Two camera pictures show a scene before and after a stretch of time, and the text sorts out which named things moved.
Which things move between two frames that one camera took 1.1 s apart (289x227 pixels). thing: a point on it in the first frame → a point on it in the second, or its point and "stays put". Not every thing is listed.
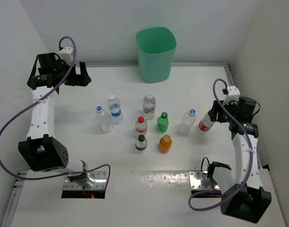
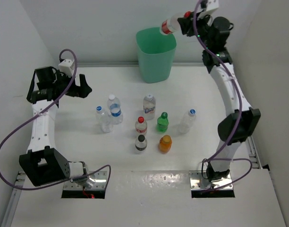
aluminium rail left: [10, 213] stays put
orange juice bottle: [165, 144] stays put
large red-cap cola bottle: [206, 123] → [169, 25]
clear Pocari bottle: [103, 118] stays put
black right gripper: [213, 112] → [188, 26]
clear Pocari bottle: [187, 120] stays put
